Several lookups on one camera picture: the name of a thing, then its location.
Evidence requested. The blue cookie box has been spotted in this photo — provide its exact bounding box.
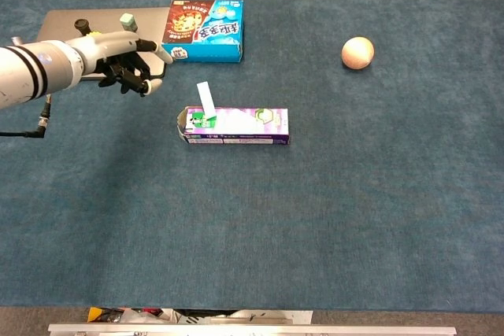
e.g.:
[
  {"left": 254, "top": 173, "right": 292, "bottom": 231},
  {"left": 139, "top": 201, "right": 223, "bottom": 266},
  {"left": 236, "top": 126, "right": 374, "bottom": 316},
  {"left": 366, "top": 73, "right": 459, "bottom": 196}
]
[{"left": 161, "top": 0, "right": 245, "bottom": 64}]

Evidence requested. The white plastic bag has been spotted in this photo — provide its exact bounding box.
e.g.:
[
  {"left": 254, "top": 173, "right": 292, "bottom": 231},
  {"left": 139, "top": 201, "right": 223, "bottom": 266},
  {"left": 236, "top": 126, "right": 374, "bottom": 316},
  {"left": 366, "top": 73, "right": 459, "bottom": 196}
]
[{"left": 117, "top": 307, "right": 314, "bottom": 325}]

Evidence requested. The aluminium profile rail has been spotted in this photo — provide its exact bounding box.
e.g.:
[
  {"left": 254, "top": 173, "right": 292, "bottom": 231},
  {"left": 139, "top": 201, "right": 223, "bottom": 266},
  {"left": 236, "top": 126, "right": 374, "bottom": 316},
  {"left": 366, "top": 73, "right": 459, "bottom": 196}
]
[{"left": 47, "top": 323, "right": 458, "bottom": 336}]

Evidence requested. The silver closed laptop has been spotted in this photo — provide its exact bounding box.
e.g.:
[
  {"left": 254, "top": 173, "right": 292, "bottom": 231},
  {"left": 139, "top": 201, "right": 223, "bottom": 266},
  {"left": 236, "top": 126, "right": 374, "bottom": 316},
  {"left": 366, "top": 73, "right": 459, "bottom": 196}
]
[{"left": 35, "top": 6, "right": 171, "bottom": 82}]

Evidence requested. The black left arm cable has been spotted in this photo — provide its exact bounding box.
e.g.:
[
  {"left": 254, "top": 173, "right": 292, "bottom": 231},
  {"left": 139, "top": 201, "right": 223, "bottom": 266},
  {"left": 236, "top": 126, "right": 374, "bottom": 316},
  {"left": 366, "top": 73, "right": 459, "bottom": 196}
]
[{"left": 0, "top": 94, "right": 53, "bottom": 139}]

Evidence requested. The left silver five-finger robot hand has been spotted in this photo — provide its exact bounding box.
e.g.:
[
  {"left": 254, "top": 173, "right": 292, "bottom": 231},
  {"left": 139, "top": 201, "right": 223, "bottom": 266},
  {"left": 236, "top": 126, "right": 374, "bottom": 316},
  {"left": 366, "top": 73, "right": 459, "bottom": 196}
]
[{"left": 74, "top": 31, "right": 175, "bottom": 98}]

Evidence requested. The purple and white carton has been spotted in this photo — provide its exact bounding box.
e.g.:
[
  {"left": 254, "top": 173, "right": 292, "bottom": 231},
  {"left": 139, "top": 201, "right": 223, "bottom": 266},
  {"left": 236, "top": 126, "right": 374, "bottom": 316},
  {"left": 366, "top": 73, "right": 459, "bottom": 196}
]
[{"left": 176, "top": 106, "right": 291, "bottom": 146}]

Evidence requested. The small grey-green block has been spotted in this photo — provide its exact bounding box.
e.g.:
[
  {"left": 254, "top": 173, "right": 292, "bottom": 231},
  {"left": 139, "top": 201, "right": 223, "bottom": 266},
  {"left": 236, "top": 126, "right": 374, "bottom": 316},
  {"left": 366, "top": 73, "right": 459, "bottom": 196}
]
[{"left": 119, "top": 13, "right": 139, "bottom": 33}]

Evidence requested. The blue felt table cloth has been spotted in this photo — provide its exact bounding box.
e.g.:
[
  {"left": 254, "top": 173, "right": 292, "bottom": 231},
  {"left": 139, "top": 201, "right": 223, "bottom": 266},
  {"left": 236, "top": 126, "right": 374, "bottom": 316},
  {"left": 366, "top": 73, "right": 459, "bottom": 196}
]
[{"left": 0, "top": 0, "right": 504, "bottom": 309}]

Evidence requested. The wooden ball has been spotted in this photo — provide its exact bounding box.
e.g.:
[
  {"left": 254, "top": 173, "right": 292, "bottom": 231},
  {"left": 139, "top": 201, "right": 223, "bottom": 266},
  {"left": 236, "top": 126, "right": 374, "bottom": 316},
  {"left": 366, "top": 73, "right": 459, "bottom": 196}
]
[{"left": 340, "top": 35, "right": 376, "bottom": 71}]

